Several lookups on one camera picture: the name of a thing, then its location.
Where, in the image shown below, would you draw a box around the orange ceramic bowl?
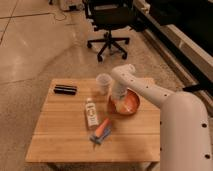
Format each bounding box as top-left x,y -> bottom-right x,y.
108,89 -> 140,115

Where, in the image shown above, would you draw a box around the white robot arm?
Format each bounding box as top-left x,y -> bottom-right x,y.
111,64 -> 213,171

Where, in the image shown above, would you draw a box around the clear plastic cup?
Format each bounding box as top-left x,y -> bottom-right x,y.
96,73 -> 112,95

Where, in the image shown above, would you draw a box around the white plastic bottle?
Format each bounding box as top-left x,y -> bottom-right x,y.
85,98 -> 99,128

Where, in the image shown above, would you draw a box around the wooden table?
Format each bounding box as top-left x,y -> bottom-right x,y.
26,79 -> 160,163

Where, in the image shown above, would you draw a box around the black rectangular case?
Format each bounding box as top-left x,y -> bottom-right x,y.
54,85 -> 77,95

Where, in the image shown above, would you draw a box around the black office chair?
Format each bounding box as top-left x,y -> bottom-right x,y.
82,0 -> 147,62

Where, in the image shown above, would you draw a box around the long white desk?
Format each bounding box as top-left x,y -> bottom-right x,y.
133,0 -> 213,118

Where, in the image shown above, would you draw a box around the orange handled scissors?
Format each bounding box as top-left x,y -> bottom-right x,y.
94,118 -> 110,138

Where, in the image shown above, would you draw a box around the black floor cable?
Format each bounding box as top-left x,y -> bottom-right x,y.
0,0 -> 81,22

